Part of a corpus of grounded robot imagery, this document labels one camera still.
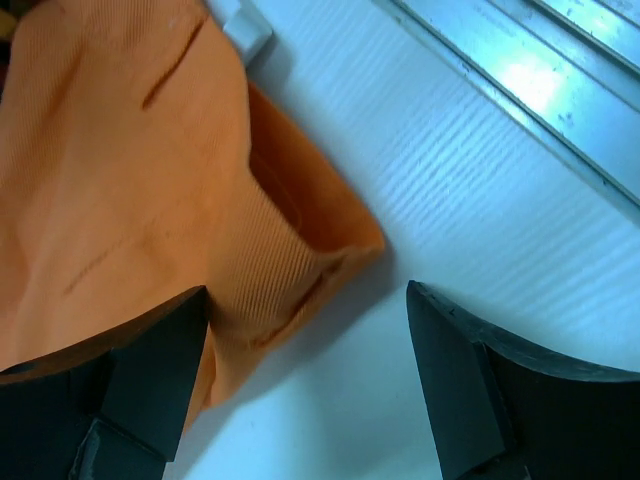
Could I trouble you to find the white clothes rack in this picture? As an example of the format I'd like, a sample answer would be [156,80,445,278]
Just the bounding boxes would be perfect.
[223,1,273,65]

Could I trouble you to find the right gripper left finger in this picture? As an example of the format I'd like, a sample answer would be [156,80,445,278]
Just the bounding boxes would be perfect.
[1,287,209,479]

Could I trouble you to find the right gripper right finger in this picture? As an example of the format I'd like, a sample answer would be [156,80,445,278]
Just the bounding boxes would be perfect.
[406,281,639,479]

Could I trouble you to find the orange trousers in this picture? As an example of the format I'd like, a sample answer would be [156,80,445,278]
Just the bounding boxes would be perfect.
[1,1,385,420]

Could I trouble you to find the aluminium rail with bracket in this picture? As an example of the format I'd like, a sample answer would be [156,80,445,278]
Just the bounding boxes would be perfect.
[379,0,639,216]

